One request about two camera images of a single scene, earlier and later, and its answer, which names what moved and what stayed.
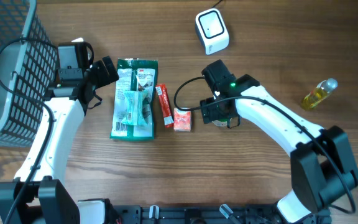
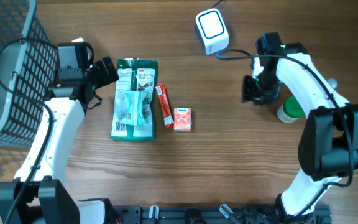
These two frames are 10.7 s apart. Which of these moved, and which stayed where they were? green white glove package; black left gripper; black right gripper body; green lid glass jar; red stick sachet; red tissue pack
Moved: green lid glass jar; black right gripper body
Stayed: green white glove package; red tissue pack; black left gripper; red stick sachet
